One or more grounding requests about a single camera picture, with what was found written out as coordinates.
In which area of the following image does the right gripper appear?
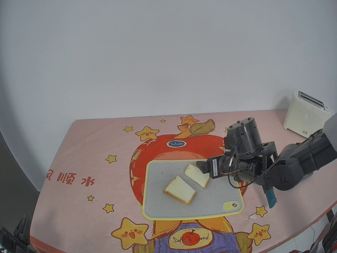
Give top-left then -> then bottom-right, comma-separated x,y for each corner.
196,154 -> 264,183

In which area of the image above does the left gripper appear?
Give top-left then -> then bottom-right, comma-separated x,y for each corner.
0,215 -> 37,253

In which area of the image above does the half slice of bread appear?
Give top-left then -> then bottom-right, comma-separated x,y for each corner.
163,175 -> 197,205
183,164 -> 210,188

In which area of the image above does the cream toaster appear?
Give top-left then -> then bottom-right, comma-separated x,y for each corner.
283,91 -> 334,137

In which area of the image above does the cutting board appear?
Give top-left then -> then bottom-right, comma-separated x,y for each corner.
142,159 -> 245,221

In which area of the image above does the black cable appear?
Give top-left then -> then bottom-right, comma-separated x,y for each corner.
227,176 -> 257,189

